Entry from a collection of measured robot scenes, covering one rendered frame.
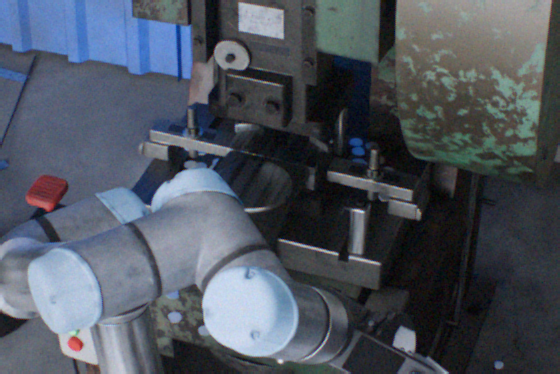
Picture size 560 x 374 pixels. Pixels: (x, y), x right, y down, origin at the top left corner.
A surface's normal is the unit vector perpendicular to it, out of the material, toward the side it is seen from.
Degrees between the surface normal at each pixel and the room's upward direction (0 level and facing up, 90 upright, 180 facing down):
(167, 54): 90
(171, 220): 1
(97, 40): 90
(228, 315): 45
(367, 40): 90
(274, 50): 90
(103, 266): 34
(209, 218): 19
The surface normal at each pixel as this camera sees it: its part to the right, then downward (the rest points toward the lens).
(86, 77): 0.00, -0.78
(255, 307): -0.49, -0.22
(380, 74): -0.35, 0.59
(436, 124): -0.32, 0.87
